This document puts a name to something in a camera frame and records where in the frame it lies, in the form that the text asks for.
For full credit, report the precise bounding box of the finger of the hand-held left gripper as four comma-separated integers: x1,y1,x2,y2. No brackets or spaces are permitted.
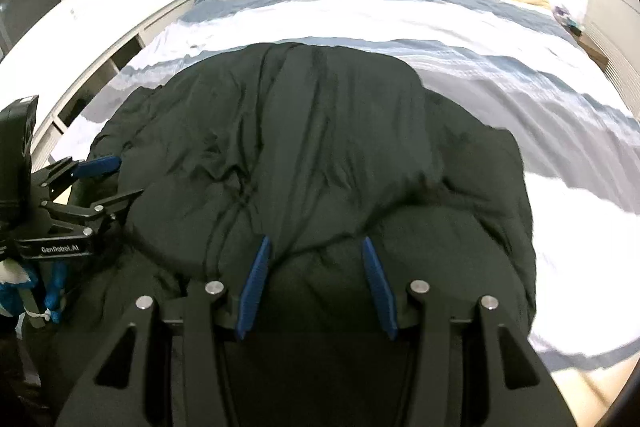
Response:
40,188,147,235
34,155,123,194

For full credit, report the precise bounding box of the white wardrobe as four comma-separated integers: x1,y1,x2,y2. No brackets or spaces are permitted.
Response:
582,0,640,118

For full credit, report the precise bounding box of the black puffer coat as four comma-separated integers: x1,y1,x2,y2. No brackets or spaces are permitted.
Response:
30,42,538,427

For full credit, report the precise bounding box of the white low shelf unit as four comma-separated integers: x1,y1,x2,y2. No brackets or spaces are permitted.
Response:
30,0,203,168

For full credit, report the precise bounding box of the striped bed with duvet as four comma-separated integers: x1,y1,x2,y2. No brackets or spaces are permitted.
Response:
60,0,640,388

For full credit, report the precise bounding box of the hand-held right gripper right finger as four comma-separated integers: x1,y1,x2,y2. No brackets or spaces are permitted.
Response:
361,236,571,427

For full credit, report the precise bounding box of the wooden nightstand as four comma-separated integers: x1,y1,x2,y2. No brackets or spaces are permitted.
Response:
575,29,611,70

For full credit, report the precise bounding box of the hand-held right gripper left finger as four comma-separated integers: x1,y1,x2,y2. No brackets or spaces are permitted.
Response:
55,235,274,427

